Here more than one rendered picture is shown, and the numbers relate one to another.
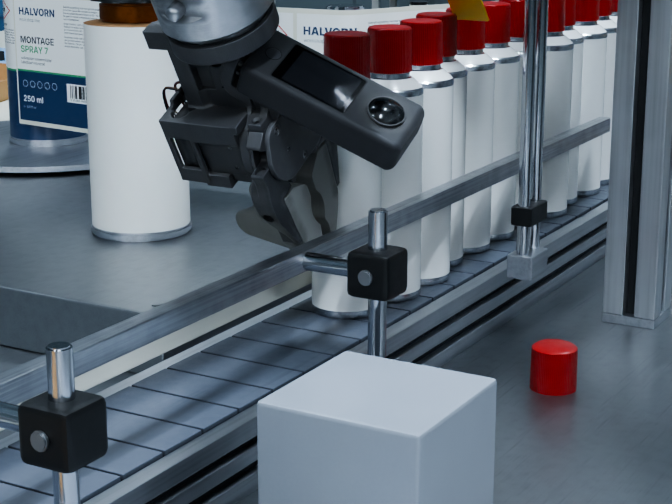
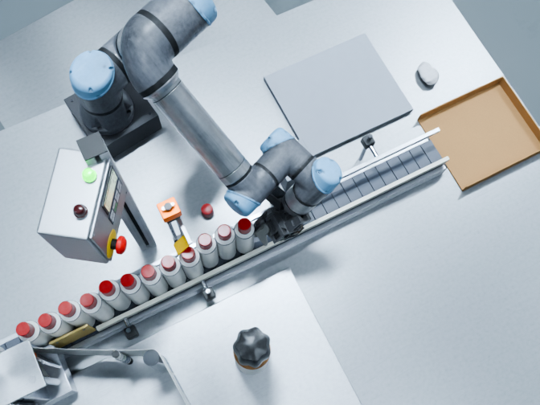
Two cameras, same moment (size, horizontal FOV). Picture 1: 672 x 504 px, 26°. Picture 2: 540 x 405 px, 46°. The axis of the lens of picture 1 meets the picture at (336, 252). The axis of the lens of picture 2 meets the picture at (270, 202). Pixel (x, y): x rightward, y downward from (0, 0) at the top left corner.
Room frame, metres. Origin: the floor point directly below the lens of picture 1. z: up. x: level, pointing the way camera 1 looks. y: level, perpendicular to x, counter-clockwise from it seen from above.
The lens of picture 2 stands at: (1.41, 0.25, 2.59)
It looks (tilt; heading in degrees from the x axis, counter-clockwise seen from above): 71 degrees down; 208
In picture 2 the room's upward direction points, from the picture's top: 6 degrees clockwise
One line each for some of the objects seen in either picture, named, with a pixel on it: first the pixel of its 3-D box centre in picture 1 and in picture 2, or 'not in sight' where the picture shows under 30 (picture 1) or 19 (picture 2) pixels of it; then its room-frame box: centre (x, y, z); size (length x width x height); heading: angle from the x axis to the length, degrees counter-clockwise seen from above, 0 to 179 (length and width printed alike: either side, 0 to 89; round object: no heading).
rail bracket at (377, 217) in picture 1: (346, 331); not in sight; (0.88, -0.01, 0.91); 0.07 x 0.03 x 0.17; 60
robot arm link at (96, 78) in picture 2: not in sight; (96, 79); (0.92, -0.55, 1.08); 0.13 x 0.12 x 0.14; 172
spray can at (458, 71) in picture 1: (434, 139); (191, 262); (1.17, -0.08, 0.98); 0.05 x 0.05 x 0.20
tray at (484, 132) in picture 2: not in sight; (483, 132); (0.34, 0.39, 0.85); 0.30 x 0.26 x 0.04; 150
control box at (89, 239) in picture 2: not in sight; (86, 208); (1.26, -0.23, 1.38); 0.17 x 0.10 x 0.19; 25
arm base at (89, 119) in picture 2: not in sight; (104, 103); (0.93, -0.55, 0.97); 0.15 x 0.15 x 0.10
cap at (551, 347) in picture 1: (553, 366); (206, 210); (1.00, -0.16, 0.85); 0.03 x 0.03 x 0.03
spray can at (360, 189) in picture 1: (346, 174); (244, 235); (1.04, -0.01, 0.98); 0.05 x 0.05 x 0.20
